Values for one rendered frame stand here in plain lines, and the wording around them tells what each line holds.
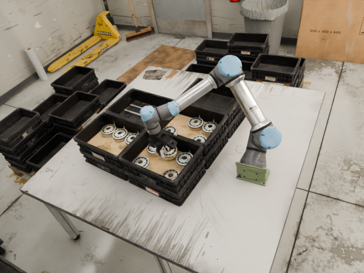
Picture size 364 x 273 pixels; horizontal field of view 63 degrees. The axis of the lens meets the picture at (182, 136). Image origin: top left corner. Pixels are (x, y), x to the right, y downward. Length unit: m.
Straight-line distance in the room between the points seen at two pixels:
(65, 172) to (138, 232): 0.74
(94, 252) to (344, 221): 1.90
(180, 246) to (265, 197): 0.53
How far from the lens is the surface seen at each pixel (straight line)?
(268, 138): 1.58
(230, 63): 1.58
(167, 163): 1.77
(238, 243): 1.59
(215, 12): 4.84
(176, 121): 2.03
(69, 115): 3.07
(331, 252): 2.44
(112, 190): 1.91
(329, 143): 3.11
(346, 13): 4.24
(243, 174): 1.76
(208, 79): 1.70
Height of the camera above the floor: 2.11
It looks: 42 degrees down
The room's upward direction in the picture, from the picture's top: 11 degrees counter-clockwise
